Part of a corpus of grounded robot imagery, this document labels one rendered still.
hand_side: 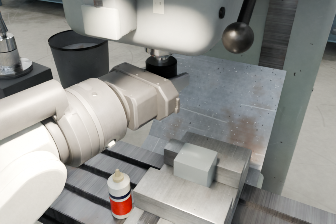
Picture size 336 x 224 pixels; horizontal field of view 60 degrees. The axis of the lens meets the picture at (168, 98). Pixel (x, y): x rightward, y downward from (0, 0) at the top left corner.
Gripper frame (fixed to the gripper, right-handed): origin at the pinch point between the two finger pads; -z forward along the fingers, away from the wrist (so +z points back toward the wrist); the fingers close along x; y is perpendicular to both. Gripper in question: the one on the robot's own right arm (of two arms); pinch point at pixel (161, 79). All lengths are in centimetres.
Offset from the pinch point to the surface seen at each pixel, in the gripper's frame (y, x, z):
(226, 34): -11.9, -13.6, 5.9
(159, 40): -10.1, -6.6, 7.5
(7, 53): 3.4, 37.1, 8.0
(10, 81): 8.6, 34.8, 9.9
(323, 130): 123, 1, -192
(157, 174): 16.2, -2.0, 3.5
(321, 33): 0.7, -11.0, -41.3
